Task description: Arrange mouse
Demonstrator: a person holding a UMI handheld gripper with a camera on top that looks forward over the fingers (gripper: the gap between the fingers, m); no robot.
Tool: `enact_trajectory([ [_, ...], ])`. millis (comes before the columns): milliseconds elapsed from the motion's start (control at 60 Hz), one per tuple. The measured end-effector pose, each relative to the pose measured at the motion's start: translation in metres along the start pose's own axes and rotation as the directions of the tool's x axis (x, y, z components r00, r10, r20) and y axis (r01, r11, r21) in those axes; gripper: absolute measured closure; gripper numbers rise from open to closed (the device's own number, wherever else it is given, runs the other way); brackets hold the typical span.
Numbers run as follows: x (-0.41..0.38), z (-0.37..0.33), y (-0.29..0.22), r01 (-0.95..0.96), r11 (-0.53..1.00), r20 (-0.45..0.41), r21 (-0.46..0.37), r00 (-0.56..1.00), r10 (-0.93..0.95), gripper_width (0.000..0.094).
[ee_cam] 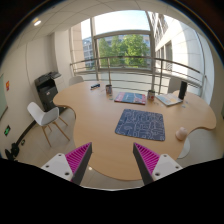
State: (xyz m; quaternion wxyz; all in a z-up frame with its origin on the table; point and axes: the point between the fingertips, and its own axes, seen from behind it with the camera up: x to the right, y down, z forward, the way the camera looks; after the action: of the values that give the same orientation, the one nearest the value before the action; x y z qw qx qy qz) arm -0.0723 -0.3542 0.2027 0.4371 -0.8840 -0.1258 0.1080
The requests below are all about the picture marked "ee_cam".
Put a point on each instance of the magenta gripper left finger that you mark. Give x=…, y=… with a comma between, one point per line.
x=70, y=166

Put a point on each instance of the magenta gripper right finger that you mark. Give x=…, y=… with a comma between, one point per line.
x=153, y=166

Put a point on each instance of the blue patterned mouse pad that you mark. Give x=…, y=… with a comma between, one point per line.
x=141, y=124

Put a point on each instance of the white computer mouse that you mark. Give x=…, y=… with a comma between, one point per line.
x=181, y=133

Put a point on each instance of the white chair wooden legs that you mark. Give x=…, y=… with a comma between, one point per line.
x=44, y=119

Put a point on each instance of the colourful book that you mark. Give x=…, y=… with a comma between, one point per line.
x=133, y=98

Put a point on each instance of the green exit floor sign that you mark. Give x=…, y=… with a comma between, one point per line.
x=7, y=130

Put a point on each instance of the black upright speaker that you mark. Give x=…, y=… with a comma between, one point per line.
x=183, y=89

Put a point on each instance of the small dark blue box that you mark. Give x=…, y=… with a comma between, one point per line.
x=95, y=86

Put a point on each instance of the dark patterned cup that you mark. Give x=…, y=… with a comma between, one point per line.
x=109, y=89

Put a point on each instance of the white chair behind table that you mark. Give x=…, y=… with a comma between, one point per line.
x=75, y=80

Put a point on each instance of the white chair at right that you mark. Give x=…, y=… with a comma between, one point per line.
x=174, y=84

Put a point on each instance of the black office printer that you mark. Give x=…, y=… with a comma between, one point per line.
x=46, y=89

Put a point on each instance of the metal window railing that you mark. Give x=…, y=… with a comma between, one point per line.
x=139, y=73

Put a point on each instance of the round ceiling light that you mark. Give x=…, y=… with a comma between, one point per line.
x=36, y=22

